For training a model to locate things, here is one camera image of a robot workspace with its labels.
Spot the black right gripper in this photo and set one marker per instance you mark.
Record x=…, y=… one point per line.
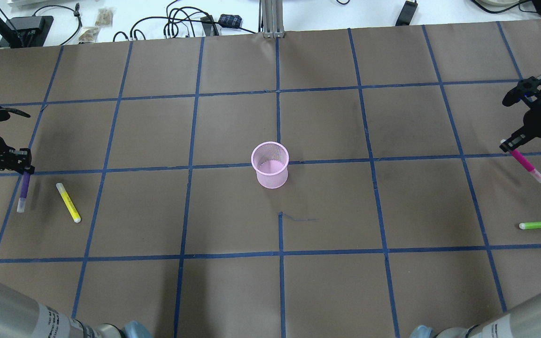
x=539, y=123

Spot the purple pen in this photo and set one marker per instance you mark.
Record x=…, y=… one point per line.
x=21, y=205

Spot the pink pen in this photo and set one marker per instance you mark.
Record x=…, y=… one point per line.
x=526, y=164

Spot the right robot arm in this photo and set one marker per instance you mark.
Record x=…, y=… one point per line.
x=524, y=320

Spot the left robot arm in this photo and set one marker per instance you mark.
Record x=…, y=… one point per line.
x=24, y=317

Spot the pink mesh cup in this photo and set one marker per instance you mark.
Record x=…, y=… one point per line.
x=270, y=161

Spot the yellow highlighter pen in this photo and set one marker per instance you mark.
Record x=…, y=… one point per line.
x=75, y=215

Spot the snack bag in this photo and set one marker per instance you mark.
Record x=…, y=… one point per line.
x=88, y=34
x=104, y=17

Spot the black power adapter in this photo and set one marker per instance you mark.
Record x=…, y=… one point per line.
x=407, y=13

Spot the brown paper table mat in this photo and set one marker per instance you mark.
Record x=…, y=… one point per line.
x=330, y=184

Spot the blue usb hub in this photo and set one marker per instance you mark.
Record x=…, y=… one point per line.
x=230, y=21

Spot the aluminium frame post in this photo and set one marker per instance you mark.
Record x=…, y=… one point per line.
x=271, y=20

